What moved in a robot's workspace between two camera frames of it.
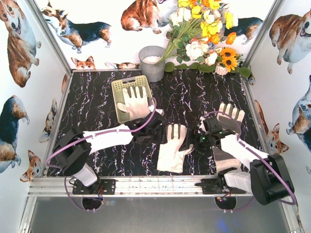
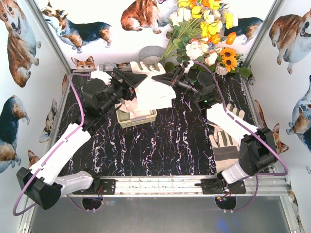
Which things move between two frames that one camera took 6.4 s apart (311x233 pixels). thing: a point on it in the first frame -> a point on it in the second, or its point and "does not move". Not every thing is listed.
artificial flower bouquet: x=198 y=30 does not move
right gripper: x=197 y=142 -> x=175 y=80
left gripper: x=158 y=124 -> x=127 y=87
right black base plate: x=212 y=186 does not move
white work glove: x=170 y=158 -> x=151 y=93
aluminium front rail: x=125 y=187 does not move
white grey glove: x=136 y=107 does not move
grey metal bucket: x=149 y=56 does not move
